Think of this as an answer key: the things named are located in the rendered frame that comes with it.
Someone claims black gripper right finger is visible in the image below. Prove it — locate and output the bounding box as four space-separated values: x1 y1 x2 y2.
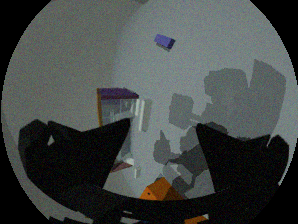
196 123 271 192

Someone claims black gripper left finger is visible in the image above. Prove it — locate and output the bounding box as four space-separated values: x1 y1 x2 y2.
48 117 130 188

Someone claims small blue block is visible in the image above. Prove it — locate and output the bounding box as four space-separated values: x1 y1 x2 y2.
154 34 176 48

